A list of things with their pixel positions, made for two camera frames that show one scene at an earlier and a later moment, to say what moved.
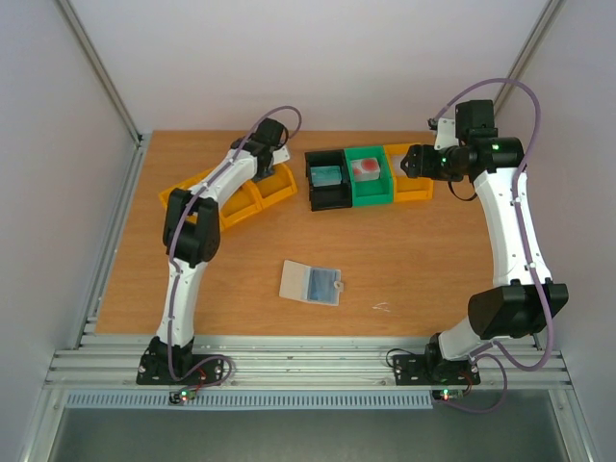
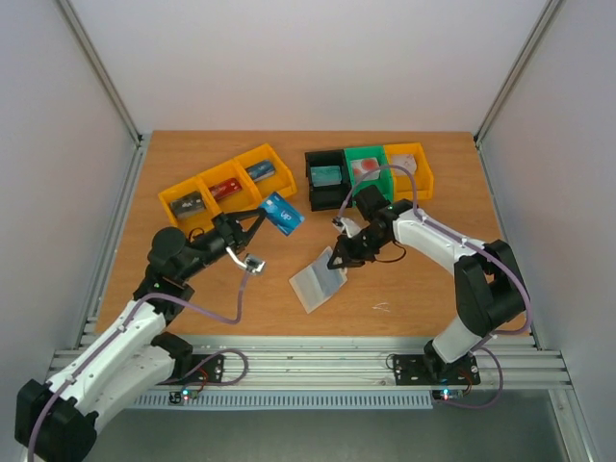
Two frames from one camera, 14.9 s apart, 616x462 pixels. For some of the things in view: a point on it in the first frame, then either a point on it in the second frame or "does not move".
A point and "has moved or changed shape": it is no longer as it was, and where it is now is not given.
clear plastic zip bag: x=315 y=285 has moved or changed shape
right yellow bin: x=406 y=188 does not move
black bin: x=329 y=180 does not move
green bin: x=372 y=179 does not move
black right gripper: x=423 y=161 to x=356 y=243
